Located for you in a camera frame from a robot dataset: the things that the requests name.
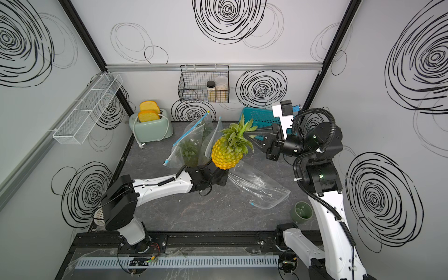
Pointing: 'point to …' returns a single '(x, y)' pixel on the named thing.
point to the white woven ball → (98, 217)
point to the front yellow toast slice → (147, 115)
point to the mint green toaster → (151, 130)
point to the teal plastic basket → (262, 117)
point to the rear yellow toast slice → (149, 105)
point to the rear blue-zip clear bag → (188, 150)
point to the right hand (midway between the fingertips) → (246, 139)
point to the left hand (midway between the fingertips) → (225, 174)
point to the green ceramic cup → (301, 212)
